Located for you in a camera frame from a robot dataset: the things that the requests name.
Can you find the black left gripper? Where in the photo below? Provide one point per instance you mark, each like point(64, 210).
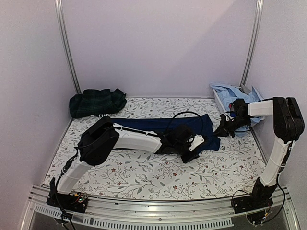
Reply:
point(193, 156)

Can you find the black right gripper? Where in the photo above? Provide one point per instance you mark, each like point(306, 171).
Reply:
point(223, 130)

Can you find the navy blue t-shirt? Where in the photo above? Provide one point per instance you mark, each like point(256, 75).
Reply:
point(199, 125)

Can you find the white plastic laundry basket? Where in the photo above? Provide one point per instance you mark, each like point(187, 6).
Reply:
point(226, 94)

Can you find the light blue shirt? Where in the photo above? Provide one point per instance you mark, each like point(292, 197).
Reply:
point(240, 111)

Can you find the floral patterned table cloth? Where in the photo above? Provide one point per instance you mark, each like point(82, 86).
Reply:
point(141, 175)

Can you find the right robot arm white sleeves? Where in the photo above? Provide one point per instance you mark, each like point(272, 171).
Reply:
point(288, 125)

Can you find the robot arm white sleeves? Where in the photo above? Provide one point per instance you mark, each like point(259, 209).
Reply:
point(104, 136)
point(288, 125)

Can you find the left robot arm white sleeves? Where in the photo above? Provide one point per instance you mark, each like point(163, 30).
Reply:
point(104, 136)

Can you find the dark green plaid garment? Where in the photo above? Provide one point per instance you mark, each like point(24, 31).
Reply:
point(97, 102)

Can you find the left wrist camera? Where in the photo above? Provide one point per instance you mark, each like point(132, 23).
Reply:
point(195, 141)

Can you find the aluminium front rail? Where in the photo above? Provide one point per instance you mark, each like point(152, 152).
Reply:
point(105, 213)

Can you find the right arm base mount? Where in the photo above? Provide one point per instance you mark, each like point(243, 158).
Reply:
point(254, 203)

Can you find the right aluminium frame post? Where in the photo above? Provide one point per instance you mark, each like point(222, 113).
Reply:
point(253, 41)

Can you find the aluminium frame post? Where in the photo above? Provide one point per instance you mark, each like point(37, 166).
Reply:
point(253, 41)
point(66, 45)

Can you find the left aluminium frame post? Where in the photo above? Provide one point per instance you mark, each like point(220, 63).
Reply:
point(66, 45)

